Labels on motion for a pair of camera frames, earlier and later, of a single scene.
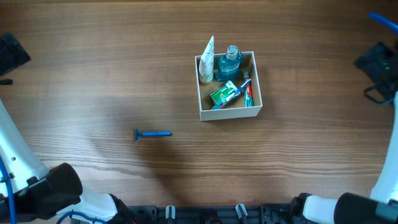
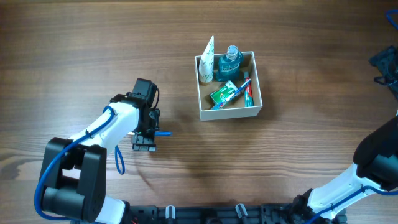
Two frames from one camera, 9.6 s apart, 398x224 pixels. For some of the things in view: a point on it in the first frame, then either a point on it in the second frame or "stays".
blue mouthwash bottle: x=229 y=67 stays
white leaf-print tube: x=206 y=63 stays
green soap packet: x=219 y=94 stays
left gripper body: x=12 y=54 -> x=145 y=134
